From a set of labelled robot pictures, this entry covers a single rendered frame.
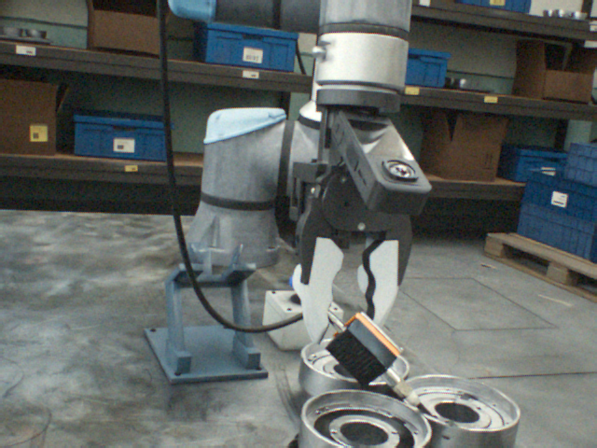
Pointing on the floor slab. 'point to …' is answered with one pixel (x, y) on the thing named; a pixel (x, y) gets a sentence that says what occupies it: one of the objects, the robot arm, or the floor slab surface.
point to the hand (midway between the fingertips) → (347, 330)
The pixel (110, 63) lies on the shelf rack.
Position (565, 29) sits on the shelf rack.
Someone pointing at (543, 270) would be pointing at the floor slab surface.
